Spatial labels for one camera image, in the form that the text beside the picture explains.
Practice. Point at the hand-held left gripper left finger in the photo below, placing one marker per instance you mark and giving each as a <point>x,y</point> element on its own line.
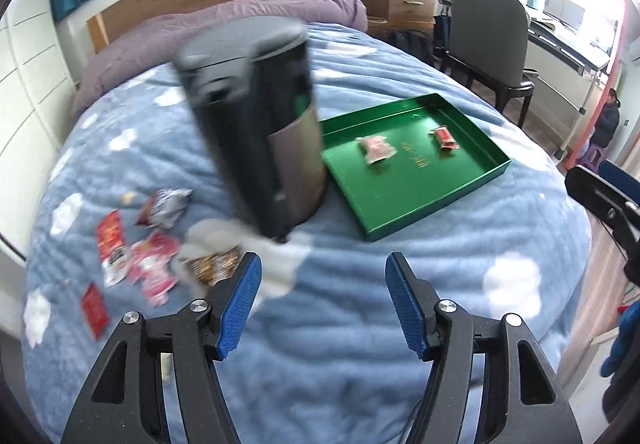
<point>240,304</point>

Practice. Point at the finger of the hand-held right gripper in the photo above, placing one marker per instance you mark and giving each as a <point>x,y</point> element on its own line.
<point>595,196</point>
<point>620,171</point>

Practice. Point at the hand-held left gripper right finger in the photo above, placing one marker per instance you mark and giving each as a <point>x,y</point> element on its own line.
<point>405,304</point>

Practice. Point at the white and brown snack packet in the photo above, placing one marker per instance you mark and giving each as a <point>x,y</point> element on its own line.
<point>162,209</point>

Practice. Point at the green rectangular tray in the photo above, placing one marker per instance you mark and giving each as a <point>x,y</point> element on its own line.
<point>450,184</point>

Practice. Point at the red and white snack packet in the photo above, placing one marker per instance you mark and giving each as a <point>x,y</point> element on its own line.
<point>112,249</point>

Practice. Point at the purple stool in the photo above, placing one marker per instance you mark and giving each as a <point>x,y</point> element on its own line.
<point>594,156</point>

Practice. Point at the pink snack packet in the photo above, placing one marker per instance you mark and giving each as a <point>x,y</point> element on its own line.
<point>155,251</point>
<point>376,149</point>
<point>159,289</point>

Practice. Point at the blue cloud print blanket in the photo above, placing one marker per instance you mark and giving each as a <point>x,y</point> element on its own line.
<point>325,374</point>

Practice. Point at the white desk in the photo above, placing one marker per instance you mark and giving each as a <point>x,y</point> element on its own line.
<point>565,49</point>

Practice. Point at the flat red snack packet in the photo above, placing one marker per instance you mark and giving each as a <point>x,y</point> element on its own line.
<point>95,311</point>

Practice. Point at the small red candy packet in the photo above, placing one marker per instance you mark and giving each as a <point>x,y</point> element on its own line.
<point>445,138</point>

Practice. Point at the computer monitor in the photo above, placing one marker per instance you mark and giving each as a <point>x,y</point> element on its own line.
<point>565,11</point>

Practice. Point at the grey chair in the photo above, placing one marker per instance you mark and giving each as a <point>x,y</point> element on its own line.
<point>485,34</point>

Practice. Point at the black backpack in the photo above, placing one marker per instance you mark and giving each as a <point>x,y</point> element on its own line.
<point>412,46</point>

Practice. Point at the purple pillow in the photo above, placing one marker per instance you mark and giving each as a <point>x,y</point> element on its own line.
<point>200,24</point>

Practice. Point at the white wardrobe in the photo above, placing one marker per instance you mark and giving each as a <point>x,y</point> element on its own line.
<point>30,99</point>

